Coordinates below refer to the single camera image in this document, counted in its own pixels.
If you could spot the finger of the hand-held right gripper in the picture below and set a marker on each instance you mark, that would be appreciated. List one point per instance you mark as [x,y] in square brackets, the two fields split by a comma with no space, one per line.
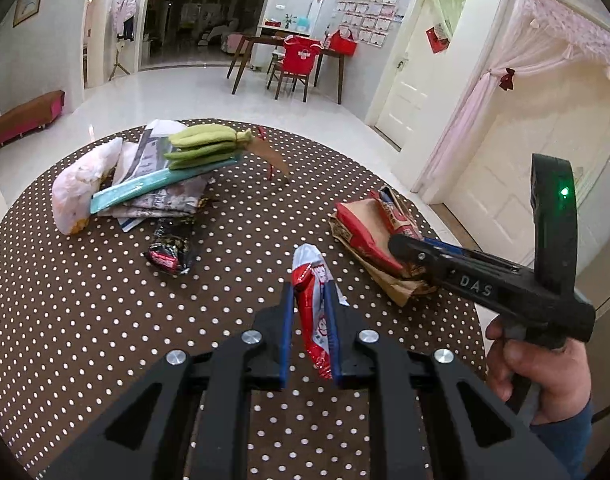
[410,252]
[450,249]

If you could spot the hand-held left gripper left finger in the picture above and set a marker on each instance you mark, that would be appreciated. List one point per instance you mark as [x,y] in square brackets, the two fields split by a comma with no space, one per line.
[285,340]

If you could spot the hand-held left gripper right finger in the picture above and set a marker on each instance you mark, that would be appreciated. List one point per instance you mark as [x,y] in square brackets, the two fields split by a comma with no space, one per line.
[335,340]

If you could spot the red and white snack packet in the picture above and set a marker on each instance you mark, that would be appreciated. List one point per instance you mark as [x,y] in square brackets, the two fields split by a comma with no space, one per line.
[312,310]

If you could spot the red and brown paper bag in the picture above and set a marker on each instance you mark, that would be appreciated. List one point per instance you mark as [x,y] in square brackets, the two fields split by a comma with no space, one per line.
[365,235]

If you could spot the person's right forearm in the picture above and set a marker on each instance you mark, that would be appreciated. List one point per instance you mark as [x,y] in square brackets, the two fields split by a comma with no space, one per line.
[565,442]

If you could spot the person's right hand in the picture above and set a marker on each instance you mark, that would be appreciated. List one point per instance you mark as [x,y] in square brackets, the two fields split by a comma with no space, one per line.
[565,375]

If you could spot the cream panel door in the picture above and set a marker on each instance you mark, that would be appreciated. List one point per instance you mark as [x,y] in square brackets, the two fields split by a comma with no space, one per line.
[510,185]

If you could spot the pink lace curtain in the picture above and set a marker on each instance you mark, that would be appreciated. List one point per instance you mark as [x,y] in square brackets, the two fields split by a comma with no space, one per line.
[460,125]

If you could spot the black snack packet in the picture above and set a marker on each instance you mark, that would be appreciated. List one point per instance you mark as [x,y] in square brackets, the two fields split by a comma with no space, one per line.
[170,250]

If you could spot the white panel door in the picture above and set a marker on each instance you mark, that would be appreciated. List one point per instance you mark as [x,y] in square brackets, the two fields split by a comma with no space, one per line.
[410,95]

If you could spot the grey printed newspaper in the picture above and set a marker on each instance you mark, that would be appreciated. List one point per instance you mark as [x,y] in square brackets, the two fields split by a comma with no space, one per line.
[180,200]

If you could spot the brown polka dot tablecloth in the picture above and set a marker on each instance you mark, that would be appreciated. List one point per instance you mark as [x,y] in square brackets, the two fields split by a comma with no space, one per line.
[110,310]

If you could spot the red curtain bow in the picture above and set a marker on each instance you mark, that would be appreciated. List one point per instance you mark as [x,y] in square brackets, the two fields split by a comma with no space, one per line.
[507,79]

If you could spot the red door decoration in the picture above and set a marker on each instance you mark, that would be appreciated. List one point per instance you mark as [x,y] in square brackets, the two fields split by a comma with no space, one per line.
[437,39]

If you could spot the green banana bunch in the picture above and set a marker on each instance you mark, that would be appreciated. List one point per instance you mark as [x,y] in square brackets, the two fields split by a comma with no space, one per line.
[205,140]

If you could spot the teal flat box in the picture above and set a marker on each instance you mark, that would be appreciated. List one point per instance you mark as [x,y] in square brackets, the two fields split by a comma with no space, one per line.
[130,190]

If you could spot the chair with red cover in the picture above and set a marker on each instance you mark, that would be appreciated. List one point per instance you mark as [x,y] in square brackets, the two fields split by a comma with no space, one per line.
[297,57]

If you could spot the teal box on sideboard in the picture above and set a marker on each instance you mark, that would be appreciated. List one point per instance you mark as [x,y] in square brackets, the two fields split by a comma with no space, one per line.
[303,23]

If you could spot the white plastic bag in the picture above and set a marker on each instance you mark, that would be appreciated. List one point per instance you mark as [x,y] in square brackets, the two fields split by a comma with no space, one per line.
[80,185]

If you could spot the wooden dining table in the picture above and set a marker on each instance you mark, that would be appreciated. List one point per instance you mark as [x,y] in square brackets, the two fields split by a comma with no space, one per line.
[255,41]

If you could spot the dark glass sliding door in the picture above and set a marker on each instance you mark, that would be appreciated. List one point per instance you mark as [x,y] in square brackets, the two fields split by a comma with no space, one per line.
[205,15]

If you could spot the red upholstered bench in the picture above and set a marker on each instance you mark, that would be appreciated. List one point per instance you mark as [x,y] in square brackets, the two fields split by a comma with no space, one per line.
[27,117]

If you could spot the coat stand with clothes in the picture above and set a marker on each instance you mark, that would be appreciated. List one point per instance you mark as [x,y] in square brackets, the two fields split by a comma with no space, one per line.
[124,15]

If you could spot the group of wall certificates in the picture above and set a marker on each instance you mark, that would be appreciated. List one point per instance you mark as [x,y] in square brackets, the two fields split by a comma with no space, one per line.
[370,20]

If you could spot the framed wall picture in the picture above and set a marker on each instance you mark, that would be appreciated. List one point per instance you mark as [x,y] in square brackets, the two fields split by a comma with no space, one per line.
[29,2]

